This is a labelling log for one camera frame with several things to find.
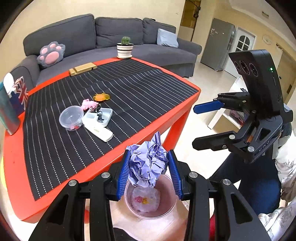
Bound light blue cushion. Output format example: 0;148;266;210
157;29;179;48

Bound red table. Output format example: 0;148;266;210
3;58;201;222

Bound union jack tissue box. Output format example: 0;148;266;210
3;73;29;116

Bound white tray lid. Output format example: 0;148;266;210
83;119;113;142

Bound black striped table mat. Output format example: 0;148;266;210
23;59;197;200

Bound pink trash bin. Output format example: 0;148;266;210
124;175;178;219

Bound white divided tray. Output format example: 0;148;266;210
82;108;113;127

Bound white door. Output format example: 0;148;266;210
224;28;255;78

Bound potted cactus striped pot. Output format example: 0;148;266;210
117;36;133;59

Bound wooden block stand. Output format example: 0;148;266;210
69;62;97;76

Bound clear round container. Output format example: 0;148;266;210
59;105;84;131

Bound yellow paper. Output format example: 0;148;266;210
142;198;149;205

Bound white low shelf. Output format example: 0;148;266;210
208;75;247;133

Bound black tracking camera box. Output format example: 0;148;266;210
229;49;293;122

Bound grey refrigerator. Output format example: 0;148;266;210
201;18;236;71

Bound pink pig toy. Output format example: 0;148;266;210
81;99;98;110

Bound pink paper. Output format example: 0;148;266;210
134;196;143;203

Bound person's blue jeans leg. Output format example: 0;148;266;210
209;153;281;215

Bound paw shaped cushion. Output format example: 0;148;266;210
37;41;66;68

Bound grey sofa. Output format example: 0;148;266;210
11;14;202;90

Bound black binder clips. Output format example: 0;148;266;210
95;105;104;123

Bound purple paper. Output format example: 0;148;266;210
126;132;169;188

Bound teal thermos bottle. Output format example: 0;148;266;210
0;82;21;135

